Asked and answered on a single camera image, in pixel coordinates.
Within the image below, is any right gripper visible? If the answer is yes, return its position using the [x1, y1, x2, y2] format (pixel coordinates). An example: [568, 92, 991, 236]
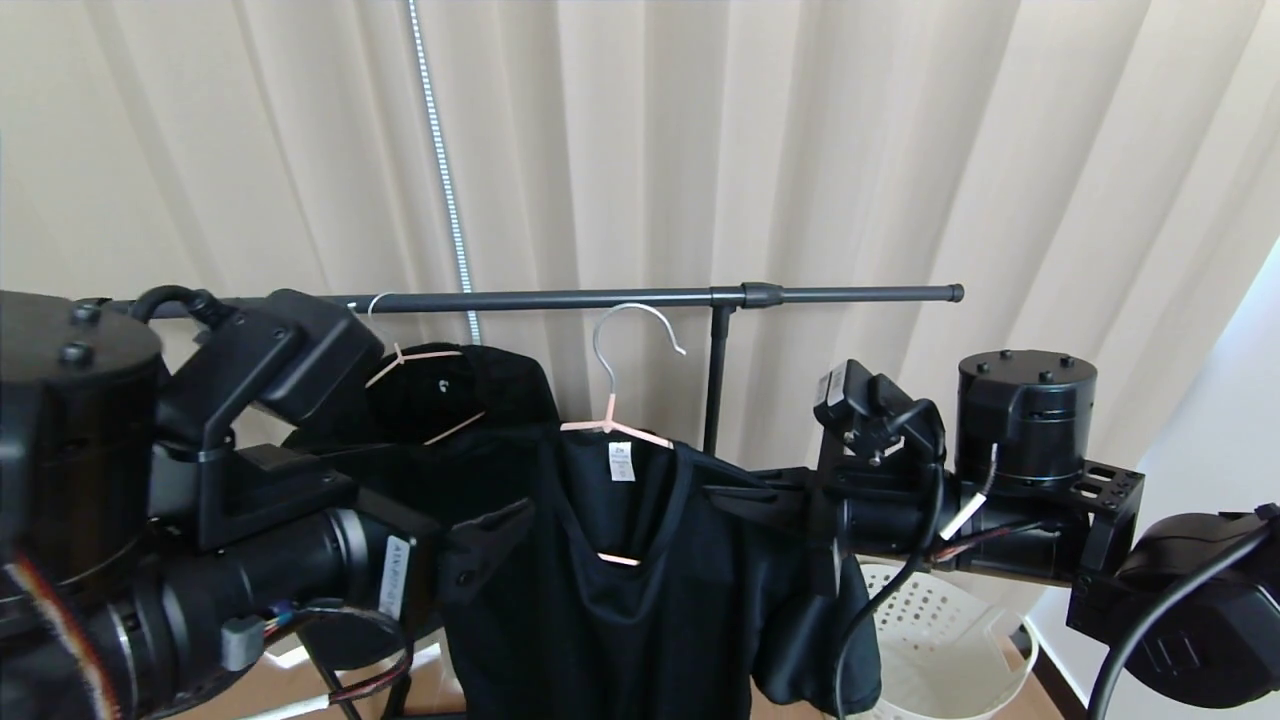
[700, 462, 1066, 583]

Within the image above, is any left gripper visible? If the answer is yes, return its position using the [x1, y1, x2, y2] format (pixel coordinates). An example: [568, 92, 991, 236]
[85, 488, 538, 706]

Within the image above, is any black garment with green print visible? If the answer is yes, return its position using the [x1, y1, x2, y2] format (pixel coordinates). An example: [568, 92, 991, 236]
[280, 343, 563, 521]

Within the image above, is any pink clothes hanger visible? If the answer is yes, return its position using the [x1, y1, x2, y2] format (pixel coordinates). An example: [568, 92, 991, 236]
[362, 292, 489, 447]
[558, 302, 691, 569]

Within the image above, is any black clothes rack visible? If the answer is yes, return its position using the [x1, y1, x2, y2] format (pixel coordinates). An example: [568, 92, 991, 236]
[100, 282, 967, 720]

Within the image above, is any white laundry basket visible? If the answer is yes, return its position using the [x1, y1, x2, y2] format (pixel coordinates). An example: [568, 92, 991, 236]
[858, 562, 1042, 720]

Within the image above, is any beige curtain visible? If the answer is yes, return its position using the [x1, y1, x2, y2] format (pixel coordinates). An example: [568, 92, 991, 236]
[0, 0, 1280, 661]

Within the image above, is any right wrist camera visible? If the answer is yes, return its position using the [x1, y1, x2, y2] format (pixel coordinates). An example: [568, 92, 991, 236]
[812, 359, 948, 469]

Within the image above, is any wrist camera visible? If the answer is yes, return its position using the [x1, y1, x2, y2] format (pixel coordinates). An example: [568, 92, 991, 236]
[150, 288, 387, 553]
[812, 359, 948, 469]

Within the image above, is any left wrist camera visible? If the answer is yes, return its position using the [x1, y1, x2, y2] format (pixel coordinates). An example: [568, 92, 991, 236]
[150, 288, 387, 553]

